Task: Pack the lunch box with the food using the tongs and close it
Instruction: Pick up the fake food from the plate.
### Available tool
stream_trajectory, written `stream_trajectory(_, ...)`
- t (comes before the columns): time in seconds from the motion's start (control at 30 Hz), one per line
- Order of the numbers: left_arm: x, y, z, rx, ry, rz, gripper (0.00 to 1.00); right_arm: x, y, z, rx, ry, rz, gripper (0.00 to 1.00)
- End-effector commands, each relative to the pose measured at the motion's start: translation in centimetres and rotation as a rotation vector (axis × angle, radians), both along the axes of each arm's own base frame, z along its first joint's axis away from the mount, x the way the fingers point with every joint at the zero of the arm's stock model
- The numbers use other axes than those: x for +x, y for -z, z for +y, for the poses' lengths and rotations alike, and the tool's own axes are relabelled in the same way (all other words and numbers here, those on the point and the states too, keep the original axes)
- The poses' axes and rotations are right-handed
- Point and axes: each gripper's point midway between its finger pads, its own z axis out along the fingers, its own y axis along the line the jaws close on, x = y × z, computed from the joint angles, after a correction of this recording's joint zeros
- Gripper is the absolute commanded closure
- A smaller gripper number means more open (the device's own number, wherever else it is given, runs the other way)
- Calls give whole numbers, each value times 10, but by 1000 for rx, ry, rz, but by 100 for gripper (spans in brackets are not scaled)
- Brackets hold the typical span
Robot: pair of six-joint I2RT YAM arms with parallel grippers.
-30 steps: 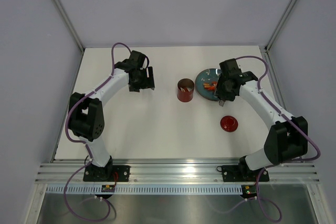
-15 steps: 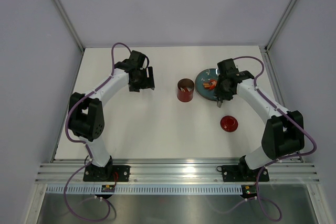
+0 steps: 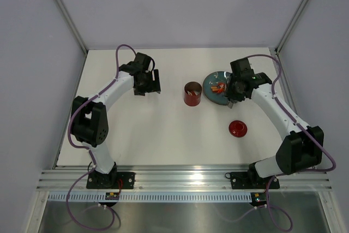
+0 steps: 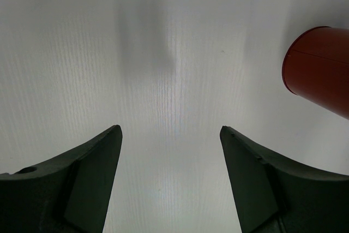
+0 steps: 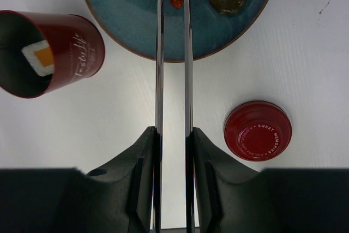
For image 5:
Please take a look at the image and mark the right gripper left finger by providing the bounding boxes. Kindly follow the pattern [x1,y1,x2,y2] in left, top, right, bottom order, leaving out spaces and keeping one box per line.
[1,127,156,232]

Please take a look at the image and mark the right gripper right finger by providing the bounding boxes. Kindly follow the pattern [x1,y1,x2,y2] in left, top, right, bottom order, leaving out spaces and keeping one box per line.
[193,128,348,232]

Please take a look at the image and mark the blue ceramic plate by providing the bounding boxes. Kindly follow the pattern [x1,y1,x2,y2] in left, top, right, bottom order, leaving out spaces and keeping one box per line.
[85,0,269,62]

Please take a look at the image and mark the metal tongs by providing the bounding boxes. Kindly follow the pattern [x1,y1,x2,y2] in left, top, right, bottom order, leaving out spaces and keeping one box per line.
[152,0,196,232]

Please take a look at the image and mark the red metal can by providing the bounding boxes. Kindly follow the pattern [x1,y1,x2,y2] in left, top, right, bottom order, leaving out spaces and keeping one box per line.
[1,10,105,98]

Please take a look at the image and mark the red can lid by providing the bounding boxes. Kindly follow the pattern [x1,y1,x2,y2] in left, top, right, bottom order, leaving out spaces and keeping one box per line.
[223,100,292,162]

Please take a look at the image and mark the sushi roll piece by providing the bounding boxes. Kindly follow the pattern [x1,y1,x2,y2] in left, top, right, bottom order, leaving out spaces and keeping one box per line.
[21,40,54,77]

